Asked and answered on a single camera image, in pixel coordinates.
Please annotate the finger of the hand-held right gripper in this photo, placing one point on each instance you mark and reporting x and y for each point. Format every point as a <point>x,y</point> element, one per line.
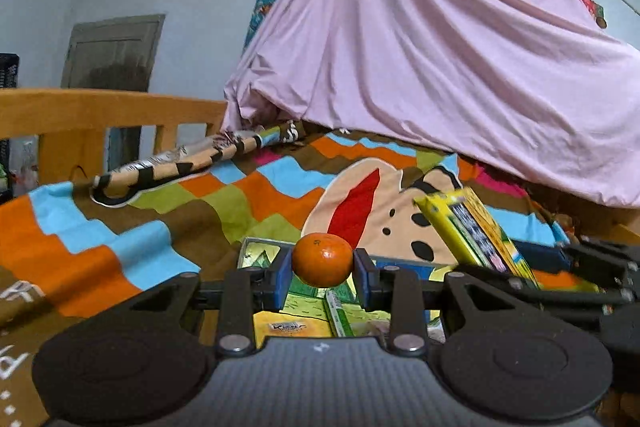
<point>540,257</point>
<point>565,302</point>

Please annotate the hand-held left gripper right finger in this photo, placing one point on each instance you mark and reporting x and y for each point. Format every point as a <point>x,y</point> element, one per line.
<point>363,279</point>

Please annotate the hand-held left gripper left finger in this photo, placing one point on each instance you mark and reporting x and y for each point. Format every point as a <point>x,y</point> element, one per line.
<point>281,279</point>

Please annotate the tin box with dinosaur drawing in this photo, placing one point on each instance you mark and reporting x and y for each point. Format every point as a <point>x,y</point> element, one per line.
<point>310,302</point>

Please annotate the green stick snack packet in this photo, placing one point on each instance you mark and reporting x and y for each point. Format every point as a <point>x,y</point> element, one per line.
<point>340,314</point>

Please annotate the tangerine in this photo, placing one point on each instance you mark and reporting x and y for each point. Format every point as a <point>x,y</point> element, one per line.
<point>322,259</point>

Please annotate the yellow snack box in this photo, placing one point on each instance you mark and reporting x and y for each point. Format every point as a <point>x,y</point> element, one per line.
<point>465,227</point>

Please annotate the yellow labelled snack packet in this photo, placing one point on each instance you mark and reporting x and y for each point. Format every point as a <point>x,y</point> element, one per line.
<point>290,327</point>

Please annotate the white green snack packet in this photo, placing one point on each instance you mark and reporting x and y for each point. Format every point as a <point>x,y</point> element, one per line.
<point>436,329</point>

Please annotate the tan black striped roll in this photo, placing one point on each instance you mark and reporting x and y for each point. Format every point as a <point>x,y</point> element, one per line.
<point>200,157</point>

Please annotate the brown cartoon printed blanket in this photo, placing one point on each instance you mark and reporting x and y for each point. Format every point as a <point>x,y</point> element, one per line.
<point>125,232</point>

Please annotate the pink sheet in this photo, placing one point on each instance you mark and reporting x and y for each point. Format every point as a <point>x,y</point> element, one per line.
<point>425,57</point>

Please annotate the wooden bed headboard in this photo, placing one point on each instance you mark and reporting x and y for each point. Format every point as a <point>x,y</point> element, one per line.
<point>100,107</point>

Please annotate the red floral cloth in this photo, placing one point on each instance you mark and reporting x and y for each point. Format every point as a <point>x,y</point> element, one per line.
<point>592,7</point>

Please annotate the teal floral cloth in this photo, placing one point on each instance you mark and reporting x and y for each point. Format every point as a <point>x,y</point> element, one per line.
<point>260,12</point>

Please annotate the black plastic crate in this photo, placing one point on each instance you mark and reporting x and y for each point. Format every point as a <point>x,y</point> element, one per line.
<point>7,72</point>

